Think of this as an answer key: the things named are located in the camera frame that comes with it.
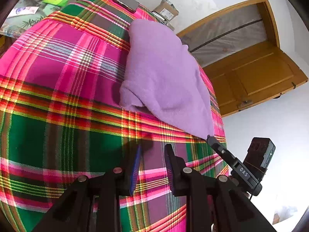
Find grey door curtain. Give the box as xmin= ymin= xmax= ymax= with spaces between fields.
xmin=181 ymin=4 xmax=267 ymax=68

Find black smartphone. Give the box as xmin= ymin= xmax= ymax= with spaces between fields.
xmin=113 ymin=0 xmax=139 ymax=13

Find white tube package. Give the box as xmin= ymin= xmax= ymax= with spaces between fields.
xmin=7 ymin=6 xmax=39 ymax=18

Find pink plaid bed sheet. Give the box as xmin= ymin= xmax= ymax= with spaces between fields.
xmin=1 ymin=0 xmax=228 ymax=231

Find wooden door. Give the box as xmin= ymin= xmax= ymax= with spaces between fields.
xmin=203 ymin=41 xmax=308 ymax=117

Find purple fleece garment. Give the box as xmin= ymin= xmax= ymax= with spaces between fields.
xmin=119 ymin=19 xmax=214 ymax=139

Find patterned side table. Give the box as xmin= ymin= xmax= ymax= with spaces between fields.
xmin=1 ymin=0 xmax=77 ymax=39

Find brown cardboard box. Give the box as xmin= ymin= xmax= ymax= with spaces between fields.
xmin=152 ymin=0 xmax=179 ymax=24

